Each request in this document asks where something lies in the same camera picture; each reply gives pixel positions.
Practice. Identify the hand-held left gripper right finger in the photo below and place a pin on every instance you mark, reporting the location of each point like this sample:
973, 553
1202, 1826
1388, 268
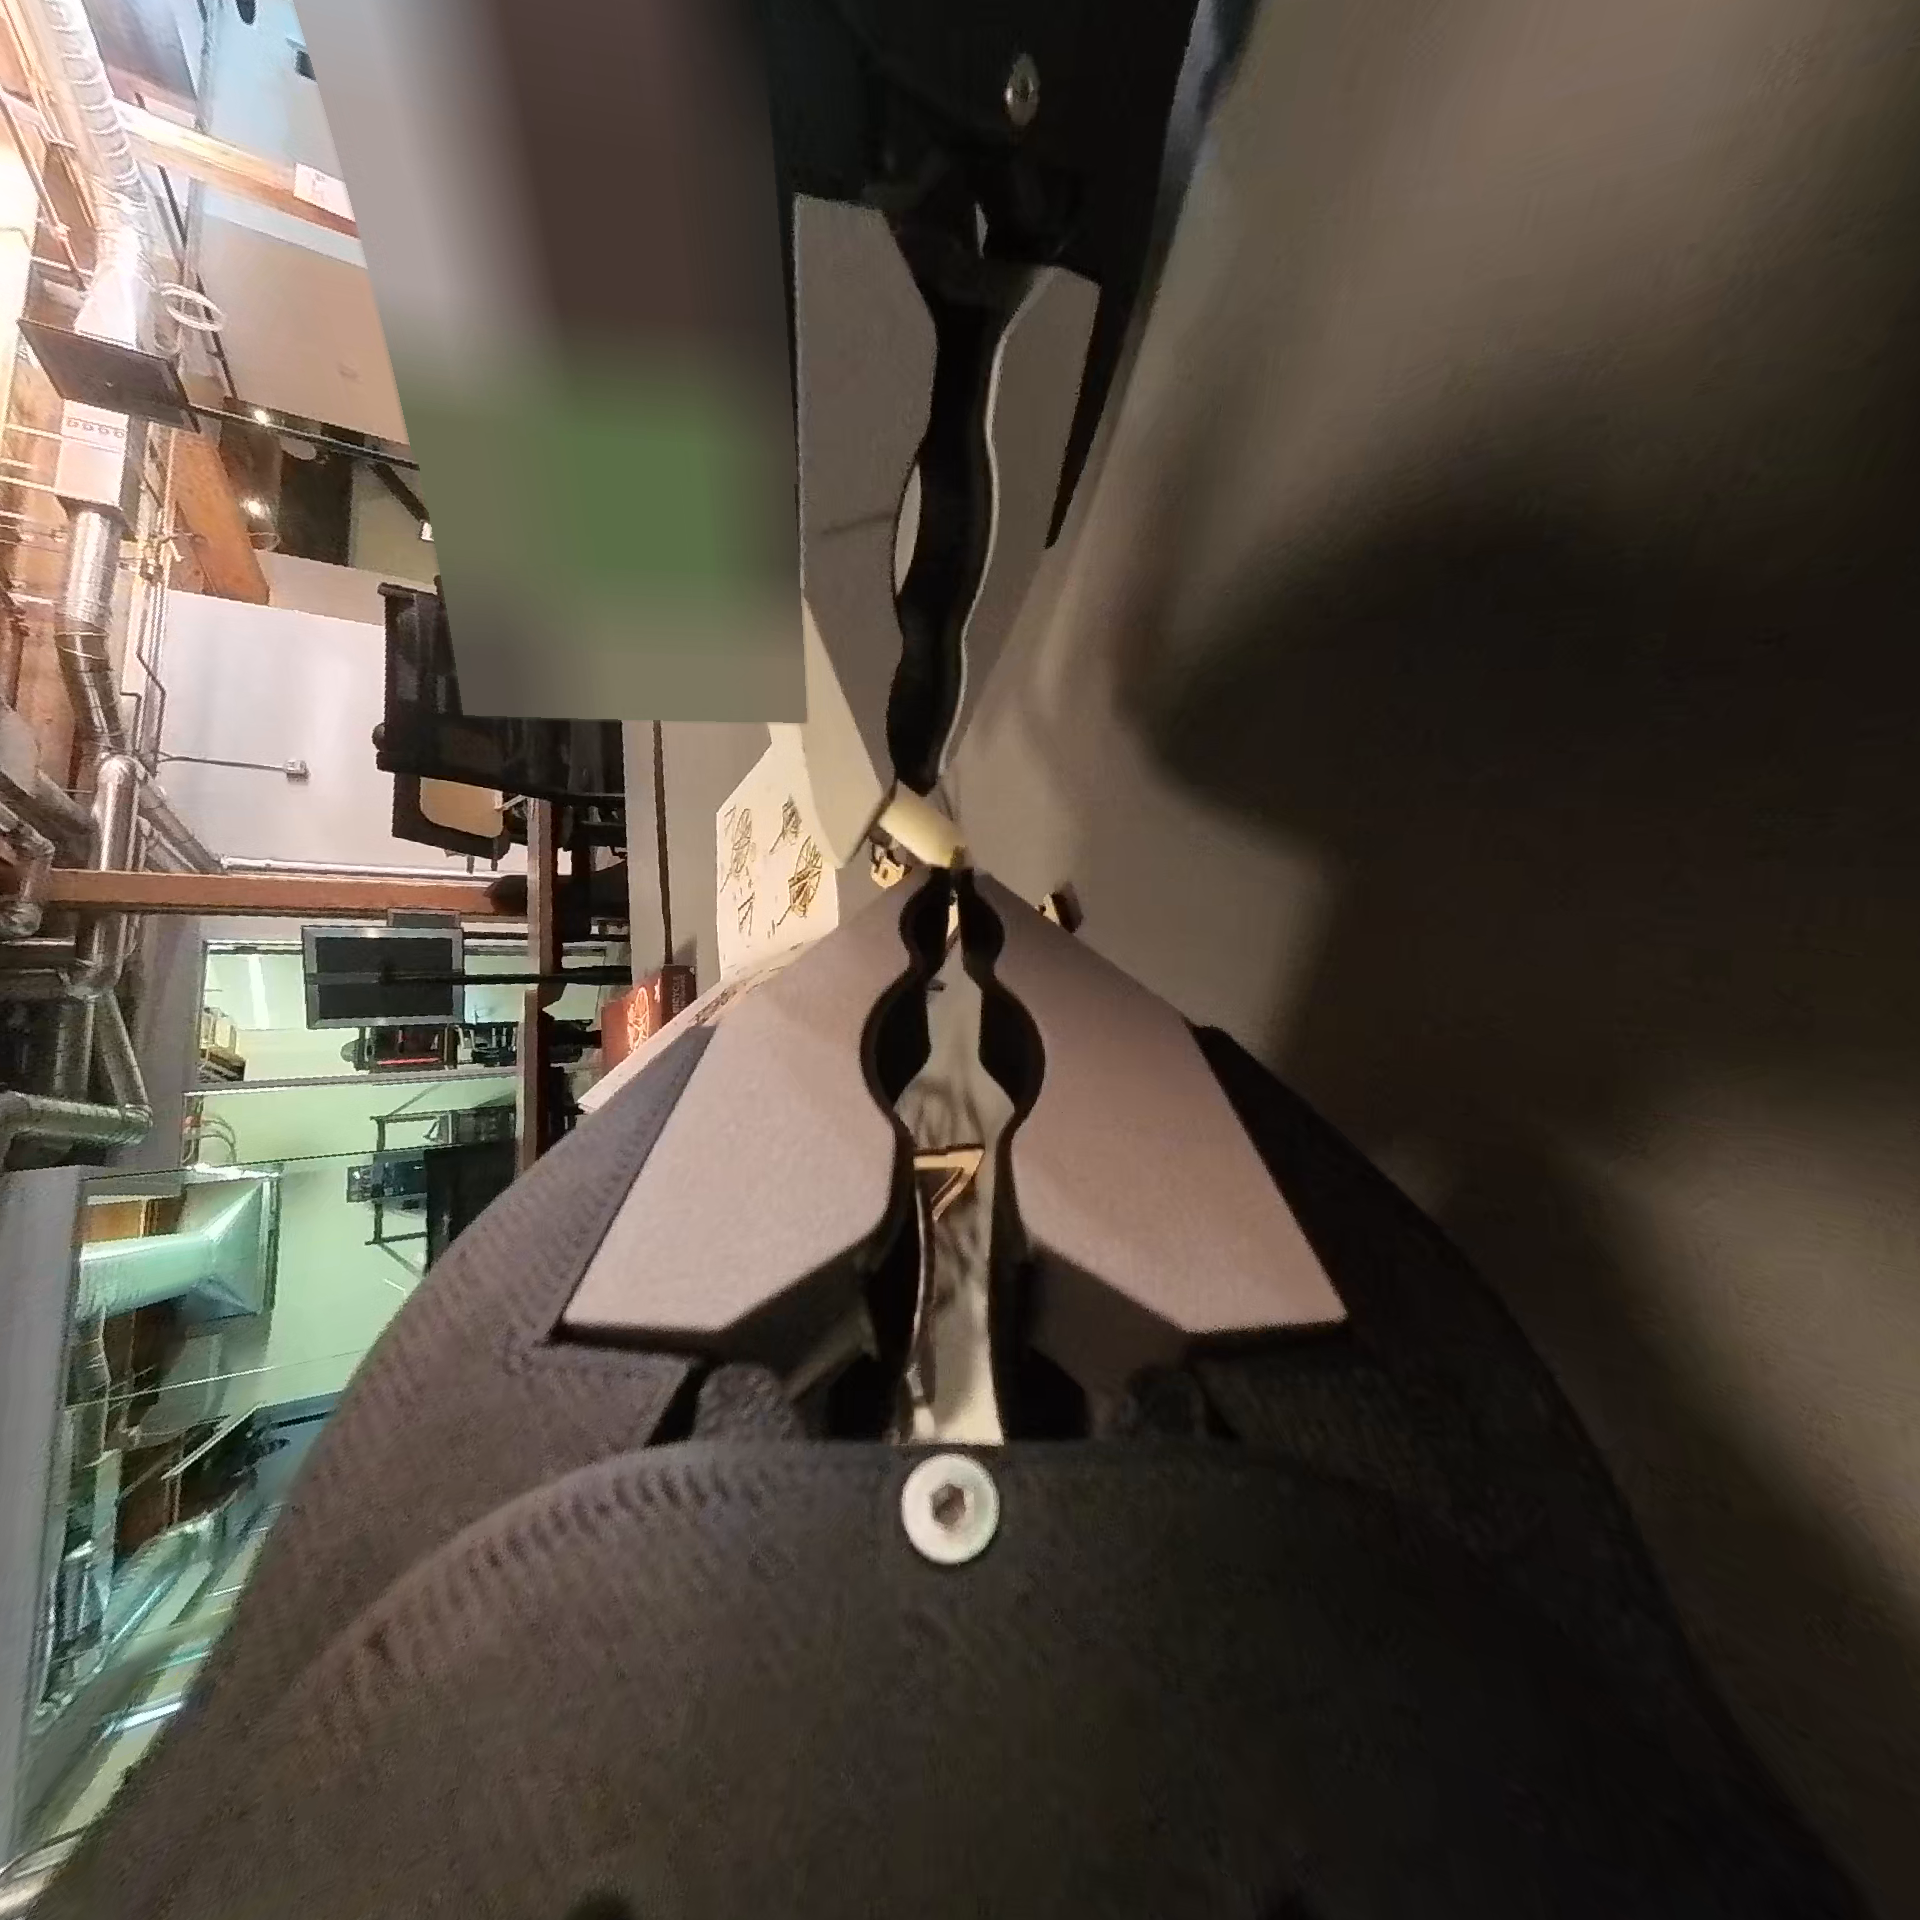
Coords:
1170, 1185

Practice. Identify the black office chair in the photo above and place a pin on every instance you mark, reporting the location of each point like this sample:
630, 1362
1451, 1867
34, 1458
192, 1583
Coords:
496, 780

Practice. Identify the white instruction booklet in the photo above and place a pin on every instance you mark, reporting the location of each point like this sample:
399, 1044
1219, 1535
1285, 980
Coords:
767, 901

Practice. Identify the small black screen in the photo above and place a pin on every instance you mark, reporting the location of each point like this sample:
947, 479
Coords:
381, 975

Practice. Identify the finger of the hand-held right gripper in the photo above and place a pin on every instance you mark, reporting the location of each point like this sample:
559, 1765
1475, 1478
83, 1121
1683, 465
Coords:
1090, 392
847, 449

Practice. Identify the dark red product box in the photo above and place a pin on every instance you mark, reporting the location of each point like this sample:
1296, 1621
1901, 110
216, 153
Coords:
645, 1013

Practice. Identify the small cream cylinder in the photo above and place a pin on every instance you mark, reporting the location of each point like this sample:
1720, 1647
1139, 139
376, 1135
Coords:
918, 822

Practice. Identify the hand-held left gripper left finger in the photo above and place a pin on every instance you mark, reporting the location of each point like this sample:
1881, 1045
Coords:
751, 1172

